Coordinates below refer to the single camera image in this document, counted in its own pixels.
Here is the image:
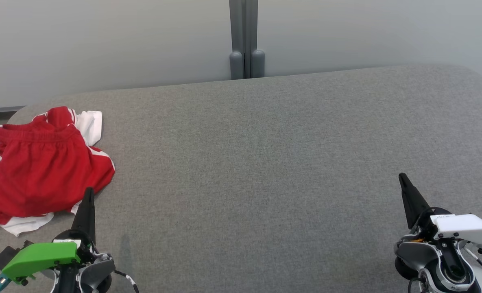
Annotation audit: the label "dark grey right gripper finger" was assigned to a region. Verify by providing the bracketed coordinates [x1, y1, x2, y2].
[399, 173, 432, 230]

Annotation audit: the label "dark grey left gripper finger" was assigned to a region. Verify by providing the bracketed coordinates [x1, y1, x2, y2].
[71, 187, 96, 245]

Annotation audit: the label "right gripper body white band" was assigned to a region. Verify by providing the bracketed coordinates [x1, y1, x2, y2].
[418, 208, 482, 245]

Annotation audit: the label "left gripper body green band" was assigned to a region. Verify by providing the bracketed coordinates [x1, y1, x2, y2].
[1, 229, 97, 284]

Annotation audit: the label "red shorts white side stripes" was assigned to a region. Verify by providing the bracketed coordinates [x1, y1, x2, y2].
[0, 120, 116, 225]

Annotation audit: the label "red white jersey shirt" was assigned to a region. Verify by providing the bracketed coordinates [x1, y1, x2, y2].
[0, 107, 103, 237]

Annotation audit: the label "grey fabric sofa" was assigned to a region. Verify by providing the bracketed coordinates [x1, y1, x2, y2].
[0, 63, 482, 293]

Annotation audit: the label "black white braided cable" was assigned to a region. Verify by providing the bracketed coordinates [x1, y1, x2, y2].
[115, 270, 140, 293]

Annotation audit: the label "grey partition base rail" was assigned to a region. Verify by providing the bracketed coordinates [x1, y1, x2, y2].
[0, 106, 26, 119]

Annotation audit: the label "grey partition post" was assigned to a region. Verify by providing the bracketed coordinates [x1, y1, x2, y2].
[229, 0, 266, 80]

